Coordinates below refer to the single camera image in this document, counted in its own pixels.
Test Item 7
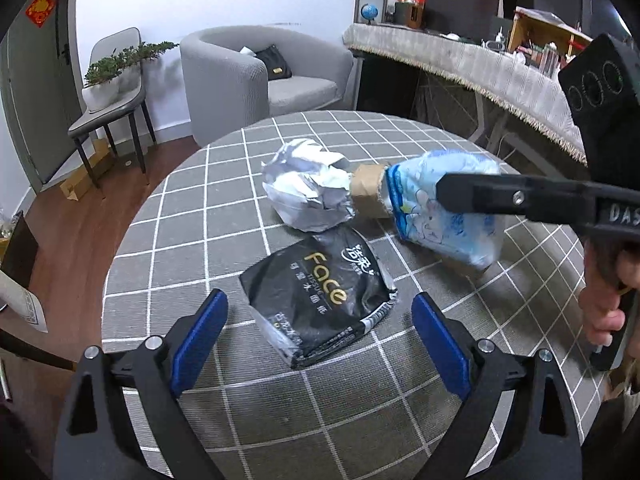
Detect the grey white paper ball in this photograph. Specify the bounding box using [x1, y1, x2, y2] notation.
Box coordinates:
[262, 139, 356, 233]

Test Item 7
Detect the black Face tissue pack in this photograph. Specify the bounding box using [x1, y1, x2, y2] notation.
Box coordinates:
[240, 224, 397, 370]

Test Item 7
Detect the beige tablecloth side table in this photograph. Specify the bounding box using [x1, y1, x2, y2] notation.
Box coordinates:
[0, 271, 48, 334]

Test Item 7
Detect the grey checked tablecloth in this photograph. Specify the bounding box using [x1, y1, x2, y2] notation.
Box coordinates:
[102, 112, 605, 479]

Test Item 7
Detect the wooden bookshelf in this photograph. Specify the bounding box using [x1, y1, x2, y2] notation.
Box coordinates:
[506, 6, 592, 63]

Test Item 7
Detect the small blue globe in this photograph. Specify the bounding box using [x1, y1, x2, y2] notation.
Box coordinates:
[360, 3, 378, 25]

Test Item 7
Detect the grey picture frame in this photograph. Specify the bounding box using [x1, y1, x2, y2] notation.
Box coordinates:
[354, 0, 387, 25]

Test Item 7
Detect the beige fringed desk cloth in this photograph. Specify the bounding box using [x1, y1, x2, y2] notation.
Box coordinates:
[343, 23, 587, 165]

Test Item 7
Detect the grey door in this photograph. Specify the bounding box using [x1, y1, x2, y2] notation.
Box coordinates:
[1, 0, 81, 192]

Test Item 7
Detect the black handbag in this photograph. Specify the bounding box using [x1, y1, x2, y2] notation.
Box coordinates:
[255, 44, 292, 81]

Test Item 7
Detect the person's right hand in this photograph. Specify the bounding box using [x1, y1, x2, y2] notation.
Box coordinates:
[578, 242, 639, 347]

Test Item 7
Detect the grey dining chair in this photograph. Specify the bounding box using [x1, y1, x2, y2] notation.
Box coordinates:
[67, 26, 158, 190]

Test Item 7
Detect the black floor bin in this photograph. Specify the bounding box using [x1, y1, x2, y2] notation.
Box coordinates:
[1, 211, 39, 288]

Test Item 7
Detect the grey armchair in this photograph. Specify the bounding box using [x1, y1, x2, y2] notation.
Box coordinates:
[179, 25, 354, 148]

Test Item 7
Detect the blue white tissue pack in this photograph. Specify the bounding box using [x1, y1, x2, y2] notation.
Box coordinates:
[384, 150, 506, 271]

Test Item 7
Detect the cardboard box on floor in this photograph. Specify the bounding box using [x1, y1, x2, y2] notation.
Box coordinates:
[60, 139, 115, 202]

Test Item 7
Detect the potted green plant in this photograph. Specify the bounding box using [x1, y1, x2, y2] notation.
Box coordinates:
[82, 41, 177, 113]

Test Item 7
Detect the red fu door sticker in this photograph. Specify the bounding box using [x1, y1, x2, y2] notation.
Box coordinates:
[25, 0, 56, 28]

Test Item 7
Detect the black monitor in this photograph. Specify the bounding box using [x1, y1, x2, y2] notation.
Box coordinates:
[423, 0, 500, 41]

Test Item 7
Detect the brown cardboard tape roll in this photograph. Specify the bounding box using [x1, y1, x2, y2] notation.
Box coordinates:
[349, 164, 393, 219]

